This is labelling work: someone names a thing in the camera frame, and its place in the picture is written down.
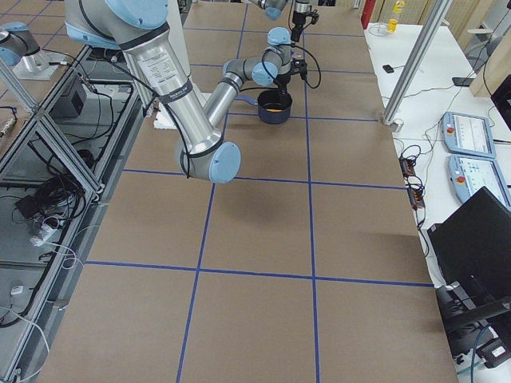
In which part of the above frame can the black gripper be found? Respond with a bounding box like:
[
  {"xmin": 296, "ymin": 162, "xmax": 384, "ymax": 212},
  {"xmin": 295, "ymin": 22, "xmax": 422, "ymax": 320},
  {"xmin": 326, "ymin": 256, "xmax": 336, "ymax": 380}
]
[
  {"xmin": 291, "ymin": 10, "xmax": 319, "ymax": 41},
  {"xmin": 276, "ymin": 72, "xmax": 292, "ymax": 99}
]

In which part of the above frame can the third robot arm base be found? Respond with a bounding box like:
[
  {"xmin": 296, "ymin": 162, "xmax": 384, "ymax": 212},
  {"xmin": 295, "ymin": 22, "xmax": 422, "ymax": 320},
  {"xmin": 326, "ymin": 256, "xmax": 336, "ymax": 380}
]
[{"xmin": 1, "ymin": 22, "xmax": 67, "ymax": 81}]

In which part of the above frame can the dark blue saucepan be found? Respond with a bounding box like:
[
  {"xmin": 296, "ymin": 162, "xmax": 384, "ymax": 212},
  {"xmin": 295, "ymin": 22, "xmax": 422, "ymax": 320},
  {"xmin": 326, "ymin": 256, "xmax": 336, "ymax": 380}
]
[{"xmin": 235, "ymin": 89, "xmax": 293, "ymax": 124}]

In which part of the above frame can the red fire extinguisher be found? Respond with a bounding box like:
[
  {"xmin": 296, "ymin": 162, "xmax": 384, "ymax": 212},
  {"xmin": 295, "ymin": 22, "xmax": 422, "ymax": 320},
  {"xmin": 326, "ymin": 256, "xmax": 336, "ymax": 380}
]
[{"xmin": 361, "ymin": 0, "xmax": 376, "ymax": 30}]

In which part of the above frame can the yellow bottle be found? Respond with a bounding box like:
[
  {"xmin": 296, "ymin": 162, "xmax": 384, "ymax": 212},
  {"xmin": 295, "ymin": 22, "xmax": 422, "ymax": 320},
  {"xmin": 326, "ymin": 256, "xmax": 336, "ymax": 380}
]
[{"xmin": 386, "ymin": 18, "xmax": 398, "ymax": 34}]

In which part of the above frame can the upper black orange adapter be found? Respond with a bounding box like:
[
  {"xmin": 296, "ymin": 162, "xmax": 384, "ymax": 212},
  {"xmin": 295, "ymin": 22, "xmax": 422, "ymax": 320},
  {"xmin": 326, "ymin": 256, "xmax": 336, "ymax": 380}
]
[{"xmin": 399, "ymin": 158, "xmax": 416, "ymax": 177}]

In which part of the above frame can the black orange adapter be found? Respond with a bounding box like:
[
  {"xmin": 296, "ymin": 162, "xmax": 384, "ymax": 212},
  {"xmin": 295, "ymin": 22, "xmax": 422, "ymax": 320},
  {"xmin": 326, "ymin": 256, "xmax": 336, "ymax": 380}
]
[
  {"xmin": 407, "ymin": 186, "xmax": 426, "ymax": 211},
  {"xmin": 399, "ymin": 158, "xmax": 416, "ymax": 177}
]

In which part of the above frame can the black phone on desk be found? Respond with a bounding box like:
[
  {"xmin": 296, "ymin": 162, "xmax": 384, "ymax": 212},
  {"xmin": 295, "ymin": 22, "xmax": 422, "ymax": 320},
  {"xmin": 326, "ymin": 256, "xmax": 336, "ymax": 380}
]
[{"xmin": 452, "ymin": 77, "xmax": 474, "ymax": 87}]

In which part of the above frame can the lower black orange adapter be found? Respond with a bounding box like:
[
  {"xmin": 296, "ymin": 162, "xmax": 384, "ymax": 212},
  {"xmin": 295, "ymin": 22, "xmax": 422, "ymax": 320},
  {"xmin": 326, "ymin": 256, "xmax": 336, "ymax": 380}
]
[{"xmin": 407, "ymin": 186, "xmax": 426, "ymax": 211}]

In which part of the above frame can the upper blue teach pendant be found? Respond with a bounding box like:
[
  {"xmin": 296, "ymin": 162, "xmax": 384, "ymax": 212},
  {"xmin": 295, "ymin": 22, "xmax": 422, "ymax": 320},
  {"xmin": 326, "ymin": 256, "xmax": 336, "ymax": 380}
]
[{"xmin": 439, "ymin": 112, "xmax": 496, "ymax": 159}]

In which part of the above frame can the blue teach pendant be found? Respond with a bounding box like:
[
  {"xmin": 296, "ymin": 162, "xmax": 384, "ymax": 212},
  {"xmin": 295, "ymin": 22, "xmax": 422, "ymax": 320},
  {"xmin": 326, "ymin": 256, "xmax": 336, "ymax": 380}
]
[
  {"xmin": 448, "ymin": 154, "xmax": 510, "ymax": 208},
  {"xmin": 439, "ymin": 112, "xmax": 496, "ymax": 159}
]

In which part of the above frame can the lower blue teach pendant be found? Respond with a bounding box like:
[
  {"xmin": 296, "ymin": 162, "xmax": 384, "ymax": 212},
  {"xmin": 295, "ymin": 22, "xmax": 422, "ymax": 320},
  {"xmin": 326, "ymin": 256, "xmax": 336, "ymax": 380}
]
[{"xmin": 448, "ymin": 154, "xmax": 510, "ymax": 208}]

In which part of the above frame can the black box in rack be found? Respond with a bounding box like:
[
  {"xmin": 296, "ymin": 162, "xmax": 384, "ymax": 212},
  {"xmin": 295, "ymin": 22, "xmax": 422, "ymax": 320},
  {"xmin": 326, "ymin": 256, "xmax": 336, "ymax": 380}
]
[{"xmin": 50, "ymin": 80, "xmax": 87, "ymax": 118}]

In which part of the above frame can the aluminium equipment rack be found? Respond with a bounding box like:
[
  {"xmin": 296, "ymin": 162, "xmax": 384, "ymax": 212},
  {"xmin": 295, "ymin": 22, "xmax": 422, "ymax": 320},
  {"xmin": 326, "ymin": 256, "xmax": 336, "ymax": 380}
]
[{"xmin": 1, "ymin": 47, "xmax": 149, "ymax": 382}]

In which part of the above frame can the black laptop on stand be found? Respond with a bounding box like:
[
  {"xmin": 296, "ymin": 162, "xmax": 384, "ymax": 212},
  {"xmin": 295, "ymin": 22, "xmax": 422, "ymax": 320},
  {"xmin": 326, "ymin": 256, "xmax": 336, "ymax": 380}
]
[{"xmin": 427, "ymin": 187, "xmax": 510, "ymax": 298}]

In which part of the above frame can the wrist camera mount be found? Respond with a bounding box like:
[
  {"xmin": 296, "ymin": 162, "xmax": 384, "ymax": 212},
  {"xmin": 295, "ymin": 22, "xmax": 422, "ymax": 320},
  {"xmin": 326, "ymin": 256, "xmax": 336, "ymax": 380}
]
[{"xmin": 290, "ymin": 58, "xmax": 307, "ymax": 81}]

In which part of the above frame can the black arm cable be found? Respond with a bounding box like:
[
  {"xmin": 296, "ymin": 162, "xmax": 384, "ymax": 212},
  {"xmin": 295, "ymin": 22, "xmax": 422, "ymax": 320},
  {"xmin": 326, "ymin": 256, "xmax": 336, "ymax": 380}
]
[{"xmin": 259, "ymin": 43, "xmax": 322, "ymax": 90}]

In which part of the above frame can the aluminium frame post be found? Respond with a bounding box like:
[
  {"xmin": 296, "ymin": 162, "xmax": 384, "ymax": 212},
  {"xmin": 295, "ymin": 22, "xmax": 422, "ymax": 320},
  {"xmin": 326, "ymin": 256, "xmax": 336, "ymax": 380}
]
[{"xmin": 382, "ymin": 0, "xmax": 452, "ymax": 132}]

